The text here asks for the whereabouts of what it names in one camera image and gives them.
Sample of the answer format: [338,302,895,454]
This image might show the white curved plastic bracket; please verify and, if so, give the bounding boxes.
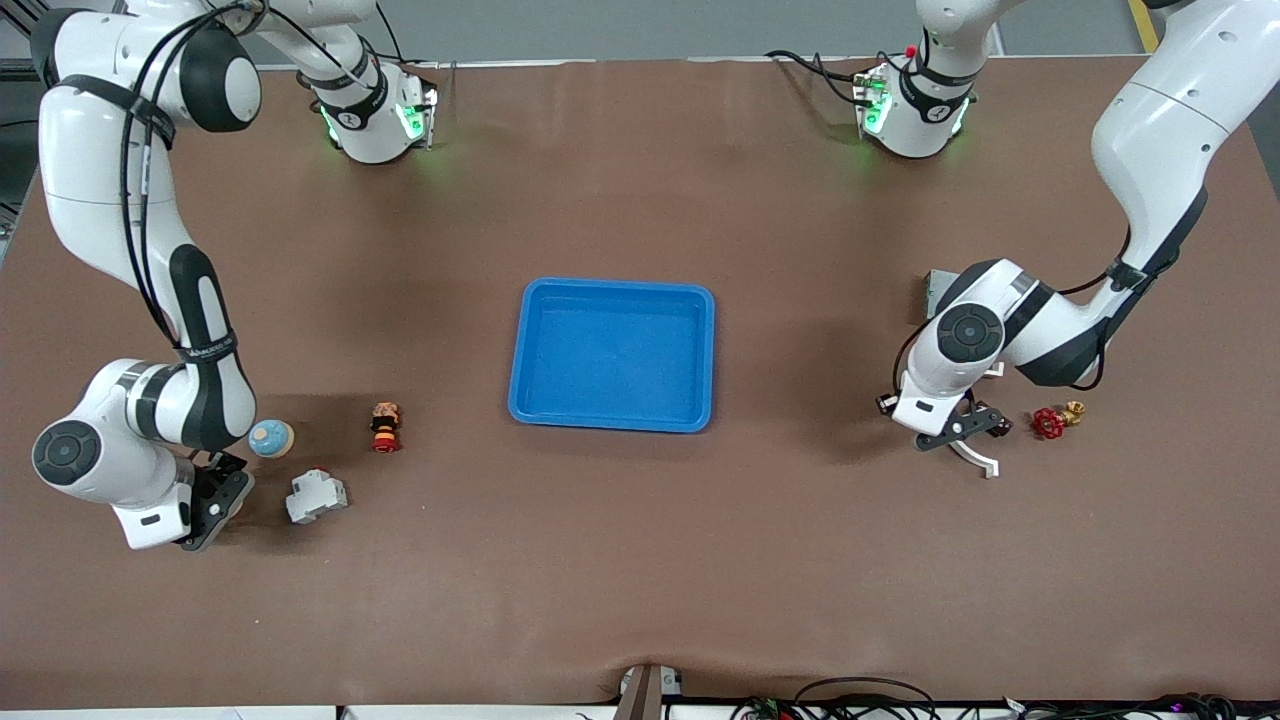
[945,362,1005,479]

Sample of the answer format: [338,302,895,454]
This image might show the blue plastic tray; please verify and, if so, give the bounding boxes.
[507,277,717,434]

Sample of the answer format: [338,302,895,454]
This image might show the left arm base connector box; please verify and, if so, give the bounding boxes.
[852,62,894,136]

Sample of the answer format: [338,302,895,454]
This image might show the black base cables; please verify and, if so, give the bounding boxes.
[370,0,441,71]
[765,48,881,106]

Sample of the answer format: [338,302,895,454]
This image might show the red handwheel brass valve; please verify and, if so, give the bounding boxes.
[1032,401,1087,441]

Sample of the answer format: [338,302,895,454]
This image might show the black cable bundle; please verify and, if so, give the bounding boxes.
[1020,692,1246,720]

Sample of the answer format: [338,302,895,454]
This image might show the metal table edge bracket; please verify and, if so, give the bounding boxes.
[612,664,684,720]

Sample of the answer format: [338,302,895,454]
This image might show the looped black cable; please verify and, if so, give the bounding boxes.
[795,677,941,720]

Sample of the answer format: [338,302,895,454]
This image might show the white circuit breaker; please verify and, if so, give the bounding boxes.
[285,467,349,524]

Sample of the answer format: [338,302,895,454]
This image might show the brown table cover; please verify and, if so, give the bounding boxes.
[0,55,1280,711]

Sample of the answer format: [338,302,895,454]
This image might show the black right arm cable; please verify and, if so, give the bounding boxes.
[118,0,273,351]

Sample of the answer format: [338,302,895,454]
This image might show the aluminium frame profile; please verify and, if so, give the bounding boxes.
[0,0,61,71]

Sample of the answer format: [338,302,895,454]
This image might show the grey metal power supply box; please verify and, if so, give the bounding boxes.
[922,269,969,323]

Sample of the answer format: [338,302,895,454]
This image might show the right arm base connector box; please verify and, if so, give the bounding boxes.
[395,66,441,151]

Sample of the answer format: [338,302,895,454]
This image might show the black right base cables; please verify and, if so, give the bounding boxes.
[370,0,441,71]

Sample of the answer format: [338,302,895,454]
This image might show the black left base cables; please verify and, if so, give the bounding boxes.
[765,48,881,106]

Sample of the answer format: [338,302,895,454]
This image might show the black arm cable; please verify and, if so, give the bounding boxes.
[118,0,273,351]
[893,225,1138,393]

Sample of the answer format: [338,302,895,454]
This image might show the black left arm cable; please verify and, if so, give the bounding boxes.
[893,225,1138,393]

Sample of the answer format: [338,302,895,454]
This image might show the blue dome desk bell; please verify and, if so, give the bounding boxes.
[248,419,296,460]

